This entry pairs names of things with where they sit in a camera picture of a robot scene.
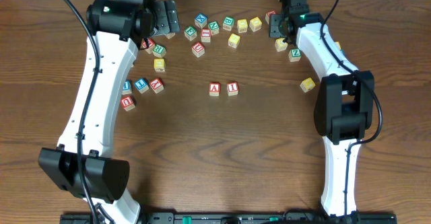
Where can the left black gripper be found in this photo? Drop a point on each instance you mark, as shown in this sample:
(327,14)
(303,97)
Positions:
(166,19)

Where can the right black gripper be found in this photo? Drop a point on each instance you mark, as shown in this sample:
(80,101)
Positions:
(275,26)

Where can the red A block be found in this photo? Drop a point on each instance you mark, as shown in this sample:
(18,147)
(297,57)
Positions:
(214,89)

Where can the red I block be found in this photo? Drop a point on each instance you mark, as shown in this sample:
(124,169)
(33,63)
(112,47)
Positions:
(232,88)

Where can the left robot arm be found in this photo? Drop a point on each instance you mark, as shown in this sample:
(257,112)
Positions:
(82,162)

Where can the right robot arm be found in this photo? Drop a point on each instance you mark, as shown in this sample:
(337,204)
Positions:
(343,110)

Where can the blue P block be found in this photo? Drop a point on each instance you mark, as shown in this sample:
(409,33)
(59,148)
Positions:
(170,35)

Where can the green F block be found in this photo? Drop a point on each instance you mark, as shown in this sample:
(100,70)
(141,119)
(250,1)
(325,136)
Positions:
(190,33)

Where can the red K block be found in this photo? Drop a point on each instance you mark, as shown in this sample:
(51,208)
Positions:
(268,15)

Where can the yellow block under 2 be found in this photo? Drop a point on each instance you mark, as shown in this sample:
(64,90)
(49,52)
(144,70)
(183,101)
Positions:
(281,44)

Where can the blue X block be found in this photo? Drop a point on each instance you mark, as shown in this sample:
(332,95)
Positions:
(201,20)

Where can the yellow block top right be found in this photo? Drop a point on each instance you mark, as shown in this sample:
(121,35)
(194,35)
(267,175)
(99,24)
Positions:
(255,24)

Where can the red E block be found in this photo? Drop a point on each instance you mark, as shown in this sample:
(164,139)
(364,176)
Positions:
(147,44)

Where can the green R block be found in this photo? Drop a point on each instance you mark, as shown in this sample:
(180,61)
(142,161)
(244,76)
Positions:
(159,51)

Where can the green Z block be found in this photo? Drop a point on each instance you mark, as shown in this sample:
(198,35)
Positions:
(294,55)

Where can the red H block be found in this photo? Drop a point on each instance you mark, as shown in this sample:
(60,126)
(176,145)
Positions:
(206,35)

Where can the red C block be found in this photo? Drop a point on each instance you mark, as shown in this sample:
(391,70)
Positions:
(198,49)

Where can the green N block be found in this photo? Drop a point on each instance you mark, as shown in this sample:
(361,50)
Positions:
(214,28)

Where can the yellow block top middle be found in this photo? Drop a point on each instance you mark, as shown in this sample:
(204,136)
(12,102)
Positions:
(242,26)

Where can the yellow block left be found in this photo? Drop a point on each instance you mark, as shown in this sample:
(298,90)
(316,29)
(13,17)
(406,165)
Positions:
(159,65)

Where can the yellow block centre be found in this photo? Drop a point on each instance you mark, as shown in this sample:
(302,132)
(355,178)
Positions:
(234,40)

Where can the green B block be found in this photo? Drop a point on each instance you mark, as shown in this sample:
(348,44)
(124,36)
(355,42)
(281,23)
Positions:
(228,23)

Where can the yellow block far right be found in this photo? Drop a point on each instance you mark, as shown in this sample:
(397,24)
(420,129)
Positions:
(338,45)

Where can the red Y block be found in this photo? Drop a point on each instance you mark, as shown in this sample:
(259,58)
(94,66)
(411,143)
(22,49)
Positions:
(156,85)

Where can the yellow block lone right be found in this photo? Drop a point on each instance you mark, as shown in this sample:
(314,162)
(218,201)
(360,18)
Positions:
(307,85)

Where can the blue T block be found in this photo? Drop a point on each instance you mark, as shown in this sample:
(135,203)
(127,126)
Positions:
(141,85)

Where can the blue L block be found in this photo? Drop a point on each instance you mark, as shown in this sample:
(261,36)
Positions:
(127,89)

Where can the red U block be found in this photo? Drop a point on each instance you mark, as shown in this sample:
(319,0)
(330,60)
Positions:
(128,103)

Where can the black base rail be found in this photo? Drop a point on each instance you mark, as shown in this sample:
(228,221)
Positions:
(288,217)

